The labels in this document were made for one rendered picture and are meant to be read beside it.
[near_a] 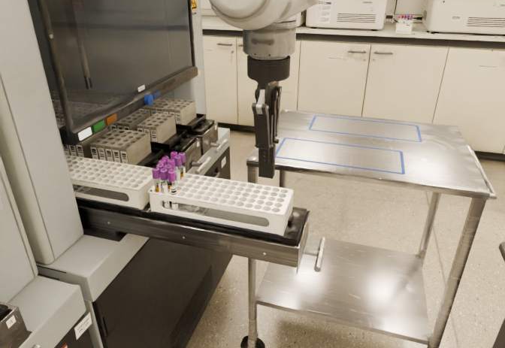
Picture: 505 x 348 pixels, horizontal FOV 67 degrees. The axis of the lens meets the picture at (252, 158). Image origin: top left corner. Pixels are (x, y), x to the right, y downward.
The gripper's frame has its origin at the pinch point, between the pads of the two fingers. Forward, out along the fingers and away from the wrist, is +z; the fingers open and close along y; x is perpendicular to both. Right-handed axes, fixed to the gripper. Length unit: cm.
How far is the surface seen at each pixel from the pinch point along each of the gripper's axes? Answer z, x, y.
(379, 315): 67, 31, -32
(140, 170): 8.6, -31.2, -2.8
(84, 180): 8.6, -40.6, 4.8
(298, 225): 13.4, 7.3, 1.1
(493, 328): 95, 78, -65
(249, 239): 14.6, -1.6, 6.7
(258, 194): 8.6, -1.8, -0.8
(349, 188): 95, 16, -160
